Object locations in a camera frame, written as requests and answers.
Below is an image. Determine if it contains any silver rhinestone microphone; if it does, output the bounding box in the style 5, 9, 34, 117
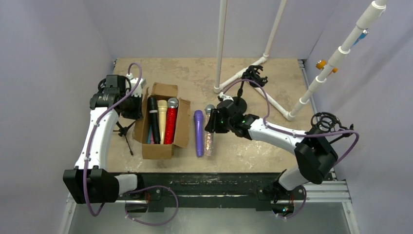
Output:
204, 104, 215, 156

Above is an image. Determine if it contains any purple plastic microphone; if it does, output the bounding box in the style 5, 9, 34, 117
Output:
194, 110, 204, 157

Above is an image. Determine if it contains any black microphone with silver band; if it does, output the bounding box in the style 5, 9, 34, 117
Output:
147, 96, 161, 144

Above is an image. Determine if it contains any cream plastic microphone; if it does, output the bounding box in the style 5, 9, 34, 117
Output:
157, 100, 168, 144

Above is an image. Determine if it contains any brown cardboard box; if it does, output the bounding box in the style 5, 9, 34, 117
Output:
132, 82, 190, 159

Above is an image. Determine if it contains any red glitter microphone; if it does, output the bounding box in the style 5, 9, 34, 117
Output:
164, 97, 179, 144

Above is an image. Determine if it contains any blue plastic microphone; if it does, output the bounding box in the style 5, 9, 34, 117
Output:
147, 127, 152, 144

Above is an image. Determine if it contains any pink plastic microphone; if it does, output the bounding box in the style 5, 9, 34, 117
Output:
148, 127, 154, 144

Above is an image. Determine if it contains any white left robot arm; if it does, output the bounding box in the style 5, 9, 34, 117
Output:
63, 75, 146, 204

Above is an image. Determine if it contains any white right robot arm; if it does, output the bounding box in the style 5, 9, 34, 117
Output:
205, 99, 338, 191

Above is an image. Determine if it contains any black tripod mic stand left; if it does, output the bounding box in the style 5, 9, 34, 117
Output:
97, 76, 138, 156

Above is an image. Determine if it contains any black tripod mic stand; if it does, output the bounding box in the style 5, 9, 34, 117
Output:
310, 112, 354, 135
97, 76, 138, 156

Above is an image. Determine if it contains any black round-base desk mic stand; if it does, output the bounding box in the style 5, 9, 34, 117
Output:
223, 65, 268, 105

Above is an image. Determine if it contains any black tripod mic stand right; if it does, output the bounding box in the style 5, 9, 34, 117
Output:
310, 112, 354, 135

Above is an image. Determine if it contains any blue marker on pipe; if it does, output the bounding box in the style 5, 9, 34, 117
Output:
351, 29, 369, 47

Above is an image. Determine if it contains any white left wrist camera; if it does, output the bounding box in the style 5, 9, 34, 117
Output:
125, 73, 146, 97

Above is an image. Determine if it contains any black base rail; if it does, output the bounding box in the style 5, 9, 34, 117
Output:
117, 173, 304, 212

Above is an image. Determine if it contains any white PVC pipe frame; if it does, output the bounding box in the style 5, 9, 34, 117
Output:
213, 0, 388, 121

